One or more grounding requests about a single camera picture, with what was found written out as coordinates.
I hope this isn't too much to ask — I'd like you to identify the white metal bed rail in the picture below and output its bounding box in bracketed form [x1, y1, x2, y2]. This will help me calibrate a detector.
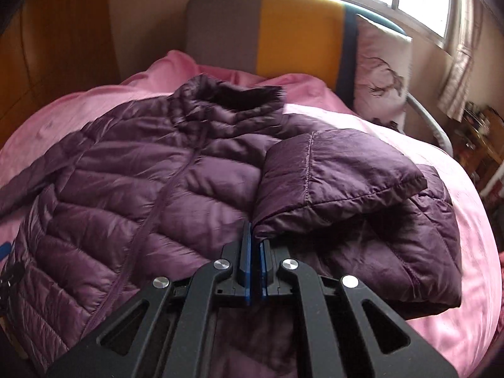
[406, 93, 454, 157]

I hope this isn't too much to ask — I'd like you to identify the wooden wardrobe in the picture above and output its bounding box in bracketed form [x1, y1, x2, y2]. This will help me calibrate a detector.
[1, 0, 120, 142]

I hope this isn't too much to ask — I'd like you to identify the grey yellow blue headboard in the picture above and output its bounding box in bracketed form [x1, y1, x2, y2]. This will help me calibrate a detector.
[185, 0, 404, 107]

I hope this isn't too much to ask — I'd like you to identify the cluttered wooden desk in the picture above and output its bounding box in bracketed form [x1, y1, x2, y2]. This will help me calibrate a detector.
[458, 101, 503, 204]

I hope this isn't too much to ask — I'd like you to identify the white deer print pillow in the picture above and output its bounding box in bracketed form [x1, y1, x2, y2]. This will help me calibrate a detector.
[353, 14, 413, 131]

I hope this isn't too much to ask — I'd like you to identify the right pink patterned curtain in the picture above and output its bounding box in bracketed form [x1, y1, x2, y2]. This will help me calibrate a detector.
[437, 0, 484, 122]

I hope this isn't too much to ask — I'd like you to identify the pink dotted bed quilt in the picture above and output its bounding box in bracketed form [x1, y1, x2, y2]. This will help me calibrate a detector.
[1, 50, 501, 377]

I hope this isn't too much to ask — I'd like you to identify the purple quilted down jacket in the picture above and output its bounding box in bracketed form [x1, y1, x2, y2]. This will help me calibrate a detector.
[1, 75, 462, 373]

